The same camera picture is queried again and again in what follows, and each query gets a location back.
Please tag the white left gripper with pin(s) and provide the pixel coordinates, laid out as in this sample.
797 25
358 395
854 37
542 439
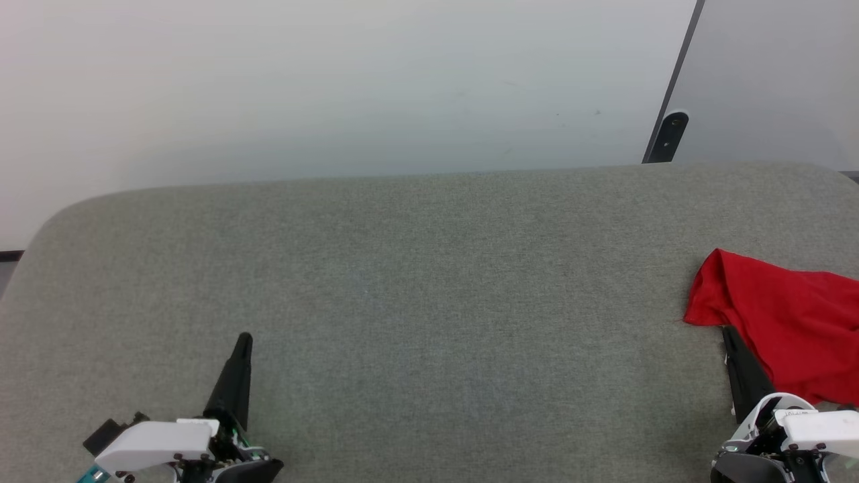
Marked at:
161 443

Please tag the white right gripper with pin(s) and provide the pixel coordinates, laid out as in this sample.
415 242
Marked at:
805 429

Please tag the red and white jersey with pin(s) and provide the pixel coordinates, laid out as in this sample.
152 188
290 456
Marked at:
792 315

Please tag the grey fabric sofa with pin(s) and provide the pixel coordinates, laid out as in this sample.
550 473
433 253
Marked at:
402 302

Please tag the black baseboard strip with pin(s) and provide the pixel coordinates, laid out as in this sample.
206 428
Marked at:
10 255

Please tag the grey partition panel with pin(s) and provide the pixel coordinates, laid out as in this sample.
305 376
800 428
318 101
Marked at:
772 74

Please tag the dark partition edge strip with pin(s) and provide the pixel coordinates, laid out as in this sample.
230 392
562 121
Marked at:
681 54

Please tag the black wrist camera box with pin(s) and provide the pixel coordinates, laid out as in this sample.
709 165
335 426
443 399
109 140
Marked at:
107 431

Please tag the black rounded bracket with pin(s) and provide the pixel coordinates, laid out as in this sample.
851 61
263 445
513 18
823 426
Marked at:
668 137

